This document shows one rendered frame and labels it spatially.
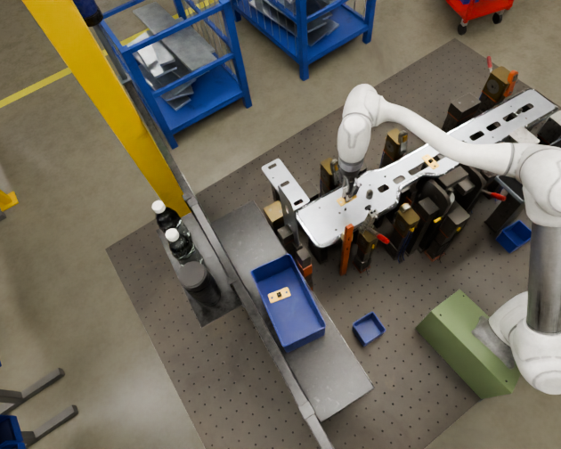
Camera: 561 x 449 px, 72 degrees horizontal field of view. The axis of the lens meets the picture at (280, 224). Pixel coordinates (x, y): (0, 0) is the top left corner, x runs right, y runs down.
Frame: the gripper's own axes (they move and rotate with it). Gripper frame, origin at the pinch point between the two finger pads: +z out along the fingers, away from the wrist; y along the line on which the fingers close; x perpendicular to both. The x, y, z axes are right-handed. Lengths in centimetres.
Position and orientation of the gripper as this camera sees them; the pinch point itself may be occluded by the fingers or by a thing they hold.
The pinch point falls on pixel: (347, 193)
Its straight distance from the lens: 159.9
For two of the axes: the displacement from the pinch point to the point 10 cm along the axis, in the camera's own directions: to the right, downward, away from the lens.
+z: 0.9, 4.7, 8.8
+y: -4.9, -7.4, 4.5
